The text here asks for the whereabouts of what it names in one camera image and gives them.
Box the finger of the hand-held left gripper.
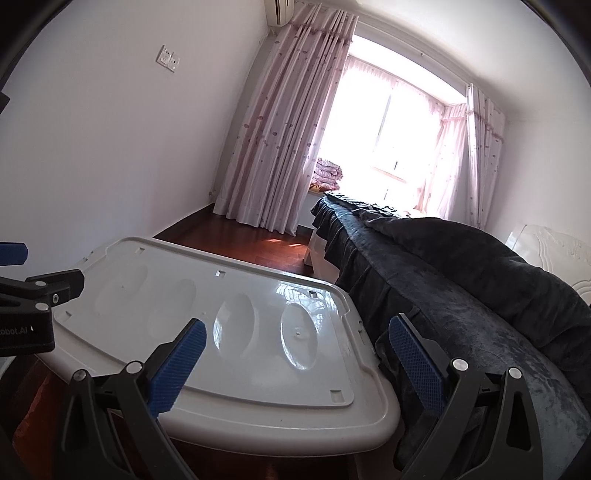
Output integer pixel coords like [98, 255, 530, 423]
[0, 269, 86, 311]
[0, 241, 29, 268]

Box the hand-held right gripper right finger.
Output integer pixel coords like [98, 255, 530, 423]
[389, 313, 548, 480]

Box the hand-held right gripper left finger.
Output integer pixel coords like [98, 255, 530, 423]
[58, 318, 208, 480]

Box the bed with dark cover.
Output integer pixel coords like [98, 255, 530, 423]
[305, 194, 591, 480]

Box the white plastic bin lid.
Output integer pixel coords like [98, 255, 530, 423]
[34, 237, 402, 455]

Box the dark plush blanket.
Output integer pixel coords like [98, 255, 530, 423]
[365, 217, 591, 393]

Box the white headboard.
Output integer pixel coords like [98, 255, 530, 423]
[505, 224, 591, 305]

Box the sheer pink curtain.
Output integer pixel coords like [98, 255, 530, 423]
[318, 55, 469, 220]

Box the folded pink quilt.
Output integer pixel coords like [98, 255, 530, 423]
[311, 158, 345, 191]

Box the narrow pink patterned curtain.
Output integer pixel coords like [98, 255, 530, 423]
[464, 83, 506, 232]

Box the wide pink patterned curtain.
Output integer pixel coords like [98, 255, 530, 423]
[213, 4, 360, 236]

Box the white air conditioner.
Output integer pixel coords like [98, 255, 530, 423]
[265, 0, 296, 25]

